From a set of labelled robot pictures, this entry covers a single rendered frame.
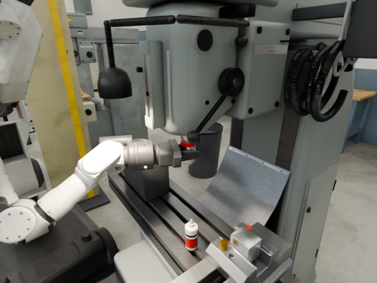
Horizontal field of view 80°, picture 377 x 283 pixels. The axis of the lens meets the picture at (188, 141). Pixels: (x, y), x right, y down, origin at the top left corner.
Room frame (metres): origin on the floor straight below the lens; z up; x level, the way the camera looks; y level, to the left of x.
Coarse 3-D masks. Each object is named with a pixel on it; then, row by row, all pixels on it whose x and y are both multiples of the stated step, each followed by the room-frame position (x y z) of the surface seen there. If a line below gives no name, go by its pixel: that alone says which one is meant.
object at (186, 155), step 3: (183, 153) 0.60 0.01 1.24; (186, 153) 0.60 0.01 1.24; (189, 153) 0.61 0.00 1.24; (192, 153) 0.61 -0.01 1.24; (195, 153) 0.61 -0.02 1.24; (198, 153) 0.61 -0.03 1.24; (183, 156) 0.60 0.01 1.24; (186, 156) 0.60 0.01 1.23; (189, 156) 0.61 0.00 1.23; (192, 156) 0.61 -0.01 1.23; (195, 156) 0.61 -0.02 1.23; (198, 156) 0.61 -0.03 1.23; (183, 159) 0.60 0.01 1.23; (186, 159) 0.60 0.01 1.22; (189, 159) 0.61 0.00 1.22
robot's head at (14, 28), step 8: (0, 8) 0.54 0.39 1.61; (8, 8) 0.56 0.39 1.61; (0, 16) 0.53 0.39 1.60; (8, 16) 0.54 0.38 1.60; (16, 16) 0.57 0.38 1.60; (0, 24) 0.53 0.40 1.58; (8, 24) 0.54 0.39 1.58; (16, 24) 0.55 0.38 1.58; (0, 32) 0.55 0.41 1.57; (8, 32) 0.56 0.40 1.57; (16, 32) 0.57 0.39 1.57
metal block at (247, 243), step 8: (240, 232) 0.45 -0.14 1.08; (248, 232) 0.45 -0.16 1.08; (232, 240) 0.44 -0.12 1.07; (240, 240) 0.43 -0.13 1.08; (248, 240) 0.43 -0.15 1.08; (256, 240) 0.43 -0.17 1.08; (240, 248) 0.42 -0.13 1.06; (248, 248) 0.40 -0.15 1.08; (256, 248) 0.42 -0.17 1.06; (248, 256) 0.40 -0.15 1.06; (256, 256) 0.43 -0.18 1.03
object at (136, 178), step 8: (128, 168) 0.88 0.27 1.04; (160, 168) 0.81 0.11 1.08; (168, 168) 0.83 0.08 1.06; (128, 176) 0.89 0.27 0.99; (136, 176) 0.81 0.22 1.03; (144, 176) 0.76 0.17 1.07; (152, 176) 0.78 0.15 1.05; (160, 176) 0.81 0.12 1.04; (168, 176) 0.83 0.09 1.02; (136, 184) 0.82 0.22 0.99; (144, 184) 0.76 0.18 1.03; (152, 184) 0.78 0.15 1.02; (160, 184) 0.80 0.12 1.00; (168, 184) 0.83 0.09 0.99; (144, 192) 0.76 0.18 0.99; (152, 192) 0.78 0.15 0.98; (160, 192) 0.80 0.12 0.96
